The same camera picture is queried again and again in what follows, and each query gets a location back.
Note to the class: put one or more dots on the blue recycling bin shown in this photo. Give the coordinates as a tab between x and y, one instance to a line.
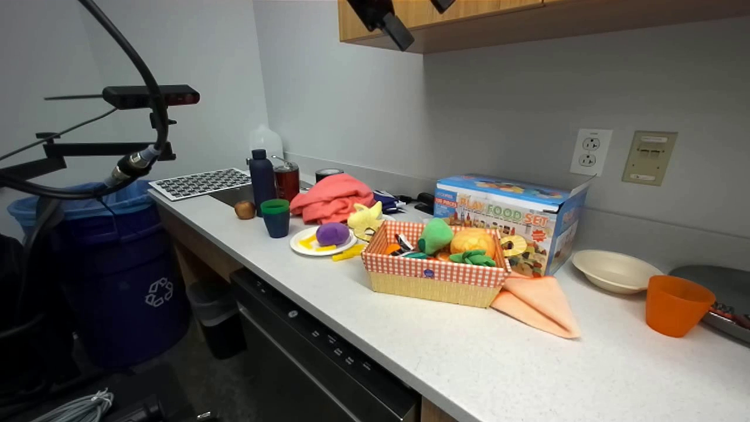
110	265

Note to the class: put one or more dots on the orange cloth napkin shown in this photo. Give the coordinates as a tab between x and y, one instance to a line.
537	303

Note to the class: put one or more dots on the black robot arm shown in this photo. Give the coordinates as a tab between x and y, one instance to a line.
157	106

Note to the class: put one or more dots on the purple plush ball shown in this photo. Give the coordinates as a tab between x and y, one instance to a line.
331	233

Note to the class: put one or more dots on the black stereo camera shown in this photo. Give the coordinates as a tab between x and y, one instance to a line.
140	97

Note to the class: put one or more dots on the checkered toy food basket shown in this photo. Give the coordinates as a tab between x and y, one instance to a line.
425	277

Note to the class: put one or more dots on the white wall outlet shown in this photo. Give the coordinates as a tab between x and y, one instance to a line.
590	151

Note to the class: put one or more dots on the white keyboard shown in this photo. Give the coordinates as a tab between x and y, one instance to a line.
187	185

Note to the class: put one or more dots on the blue play food box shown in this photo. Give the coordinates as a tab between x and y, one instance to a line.
537	220

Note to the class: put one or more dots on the wooden upper cabinet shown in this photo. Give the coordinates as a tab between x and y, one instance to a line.
426	27

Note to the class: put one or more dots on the yellow plush toy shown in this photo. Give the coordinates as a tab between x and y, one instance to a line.
363	220

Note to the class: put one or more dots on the beige wall switch plate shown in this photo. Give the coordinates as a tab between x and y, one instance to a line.
648	157

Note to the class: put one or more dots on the blue cup green rim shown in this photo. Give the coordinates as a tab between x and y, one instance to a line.
274	213

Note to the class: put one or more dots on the orange plush fruit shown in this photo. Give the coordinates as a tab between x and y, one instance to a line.
472	240

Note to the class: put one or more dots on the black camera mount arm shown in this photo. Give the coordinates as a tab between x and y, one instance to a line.
134	157

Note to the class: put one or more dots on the orange plastic cup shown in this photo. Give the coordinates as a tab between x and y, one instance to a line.
675	304

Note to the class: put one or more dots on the beige bowl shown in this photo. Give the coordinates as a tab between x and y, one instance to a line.
615	272

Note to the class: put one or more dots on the white paper plate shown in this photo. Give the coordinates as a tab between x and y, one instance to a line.
307	245

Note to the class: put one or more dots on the pink red towel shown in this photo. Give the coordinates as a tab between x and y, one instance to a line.
331	200

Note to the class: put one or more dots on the black GE dishwasher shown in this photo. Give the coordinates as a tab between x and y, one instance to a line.
310	374

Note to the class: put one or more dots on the dark grey pan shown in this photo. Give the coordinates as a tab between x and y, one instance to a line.
730	315

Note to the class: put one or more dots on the dark blue bottle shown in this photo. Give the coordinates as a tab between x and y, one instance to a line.
260	177

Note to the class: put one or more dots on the dark red jar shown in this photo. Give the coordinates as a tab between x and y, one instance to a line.
285	178

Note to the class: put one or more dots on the green plush vegetable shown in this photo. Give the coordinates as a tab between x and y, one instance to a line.
434	235

